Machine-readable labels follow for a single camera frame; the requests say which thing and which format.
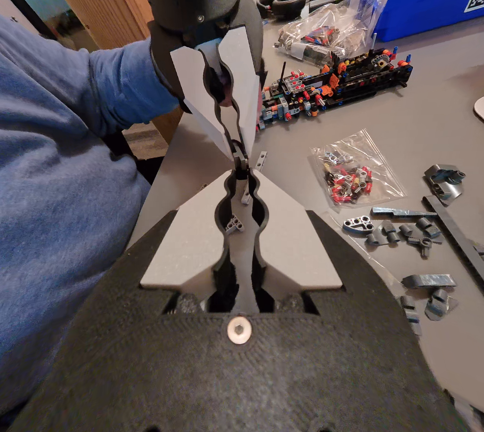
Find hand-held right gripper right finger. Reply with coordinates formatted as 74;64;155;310
248;169;344;313

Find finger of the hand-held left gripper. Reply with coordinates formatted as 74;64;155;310
217;25;262;159
169;46;236;161

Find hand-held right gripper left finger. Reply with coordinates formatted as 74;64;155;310
140;170;238;313

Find black lego piece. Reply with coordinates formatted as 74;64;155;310
231;139;251;169

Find group of dark grey lego pieces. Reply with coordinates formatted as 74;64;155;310
342;164;484;336

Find clear bag of lego pins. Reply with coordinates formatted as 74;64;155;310
310;129;407;209

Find group of light grey lego pieces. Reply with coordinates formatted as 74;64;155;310
226;151;268;235

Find colourful lego chassis assembly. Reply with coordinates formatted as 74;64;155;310
257;45;413;131

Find person's left hand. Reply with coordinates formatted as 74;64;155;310
219;69;234;107

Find clear bag white label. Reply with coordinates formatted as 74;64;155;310
274;5;369;64

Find empty clear plastic bag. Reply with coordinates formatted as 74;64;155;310
329;209;405;289

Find person's blue sweater torso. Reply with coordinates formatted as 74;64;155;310
0;14;152;417

